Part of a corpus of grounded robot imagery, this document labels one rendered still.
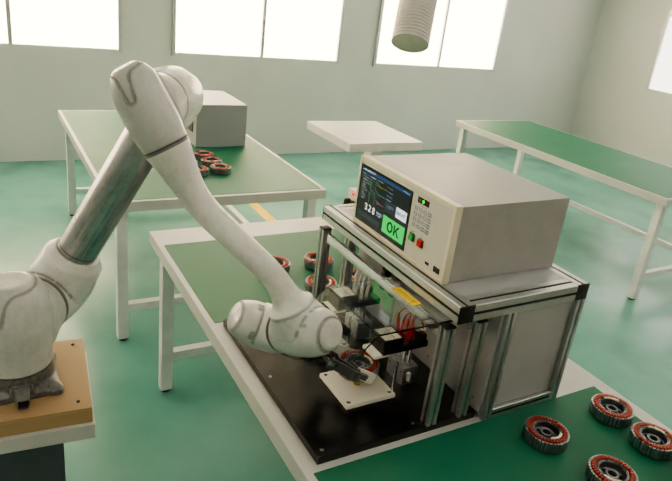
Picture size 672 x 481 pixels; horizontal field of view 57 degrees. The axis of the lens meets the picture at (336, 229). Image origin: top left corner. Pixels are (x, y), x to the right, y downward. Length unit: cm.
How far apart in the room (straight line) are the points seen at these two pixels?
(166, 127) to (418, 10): 165
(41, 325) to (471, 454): 106
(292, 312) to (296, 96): 544
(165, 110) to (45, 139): 479
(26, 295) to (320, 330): 68
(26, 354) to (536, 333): 125
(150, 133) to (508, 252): 93
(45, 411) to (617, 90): 820
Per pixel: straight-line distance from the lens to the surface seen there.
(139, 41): 605
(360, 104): 704
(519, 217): 164
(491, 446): 168
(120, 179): 156
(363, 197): 181
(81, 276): 169
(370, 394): 169
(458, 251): 154
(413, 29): 271
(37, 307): 158
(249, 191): 315
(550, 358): 184
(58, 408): 162
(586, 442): 181
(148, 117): 132
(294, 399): 166
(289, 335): 131
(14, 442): 164
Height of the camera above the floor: 177
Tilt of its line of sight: 22 degrees down
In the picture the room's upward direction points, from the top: 7 degrees clockwise
